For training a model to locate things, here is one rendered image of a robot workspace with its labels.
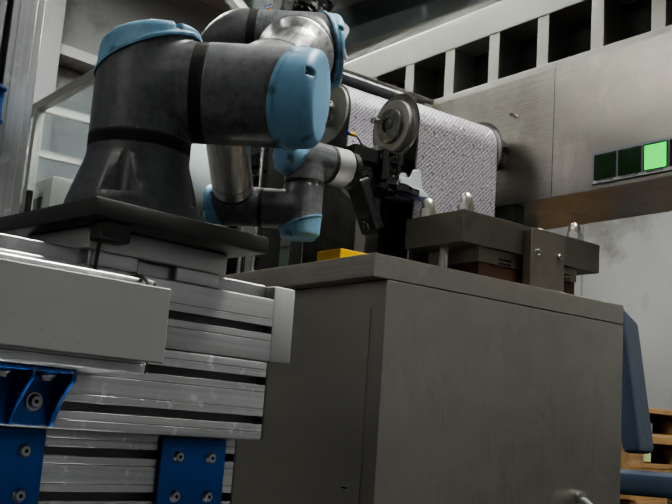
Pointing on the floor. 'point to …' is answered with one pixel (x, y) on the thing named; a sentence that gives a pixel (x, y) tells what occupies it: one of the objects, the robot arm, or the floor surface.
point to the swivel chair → (638, 421)
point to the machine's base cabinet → (436, 403)
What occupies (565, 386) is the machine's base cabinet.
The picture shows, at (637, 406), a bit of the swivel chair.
